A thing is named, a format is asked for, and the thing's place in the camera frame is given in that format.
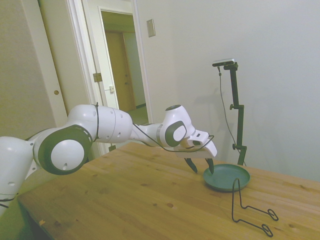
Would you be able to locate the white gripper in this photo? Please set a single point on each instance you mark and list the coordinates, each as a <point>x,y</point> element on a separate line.
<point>211,150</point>

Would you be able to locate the teal round plate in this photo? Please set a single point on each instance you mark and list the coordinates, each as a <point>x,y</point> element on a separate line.
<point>225,177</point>

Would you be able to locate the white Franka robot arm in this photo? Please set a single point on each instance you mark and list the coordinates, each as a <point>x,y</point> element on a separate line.
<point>62,152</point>

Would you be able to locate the metal door strike plate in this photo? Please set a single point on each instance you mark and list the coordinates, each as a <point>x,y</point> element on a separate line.
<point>111,88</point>

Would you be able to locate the brown hallway door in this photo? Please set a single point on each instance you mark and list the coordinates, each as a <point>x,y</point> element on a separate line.
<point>117,75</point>

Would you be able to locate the brass door hinge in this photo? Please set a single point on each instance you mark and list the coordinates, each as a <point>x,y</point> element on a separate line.
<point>97,77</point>

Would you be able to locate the cream door with knob hole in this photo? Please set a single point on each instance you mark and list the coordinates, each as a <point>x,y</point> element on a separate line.
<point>60,62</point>

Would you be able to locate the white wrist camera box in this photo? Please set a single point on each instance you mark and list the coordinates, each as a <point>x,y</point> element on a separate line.
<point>197,138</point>

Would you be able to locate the black clamp camera stand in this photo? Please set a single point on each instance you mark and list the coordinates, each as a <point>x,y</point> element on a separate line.
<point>240,125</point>

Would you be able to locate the grey camera on stand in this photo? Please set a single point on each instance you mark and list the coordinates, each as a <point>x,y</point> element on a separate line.
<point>223,62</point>

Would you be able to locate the white door frame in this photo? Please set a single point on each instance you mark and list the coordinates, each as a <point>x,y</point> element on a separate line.
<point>143,75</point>

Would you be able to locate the beige wall switch plate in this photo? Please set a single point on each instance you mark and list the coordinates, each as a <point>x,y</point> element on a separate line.
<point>150,28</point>

